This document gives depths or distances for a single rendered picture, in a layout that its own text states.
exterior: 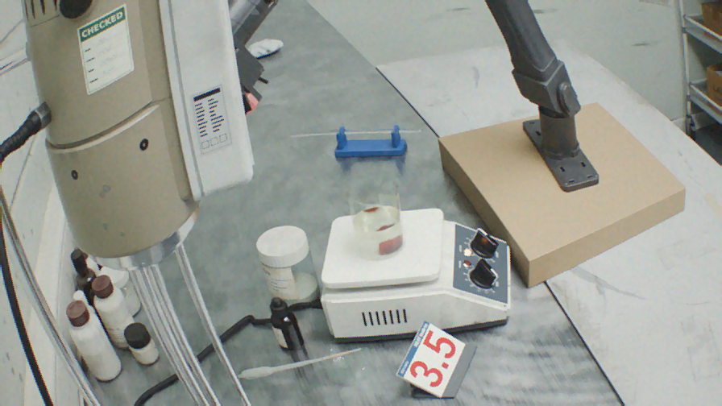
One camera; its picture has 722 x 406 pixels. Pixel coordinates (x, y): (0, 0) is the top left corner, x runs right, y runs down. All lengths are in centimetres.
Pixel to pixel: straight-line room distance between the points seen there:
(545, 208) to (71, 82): 75
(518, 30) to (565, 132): 19
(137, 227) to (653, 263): 73
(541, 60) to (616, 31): 189
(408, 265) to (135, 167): 53
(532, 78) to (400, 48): 147
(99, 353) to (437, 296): 43
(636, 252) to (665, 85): 220
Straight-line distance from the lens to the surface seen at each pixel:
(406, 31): 243
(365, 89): 145
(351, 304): 85
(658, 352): 83
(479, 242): 92
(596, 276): 94
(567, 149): 107
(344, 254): 88
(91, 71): 34
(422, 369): 81
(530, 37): 96
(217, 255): 109
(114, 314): 94
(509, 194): 102
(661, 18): 303
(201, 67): 36
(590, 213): 98
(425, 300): 85
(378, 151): 122
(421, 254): 86
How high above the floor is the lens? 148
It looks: 31 degrees down
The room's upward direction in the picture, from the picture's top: 11 degrees counter-clockwise
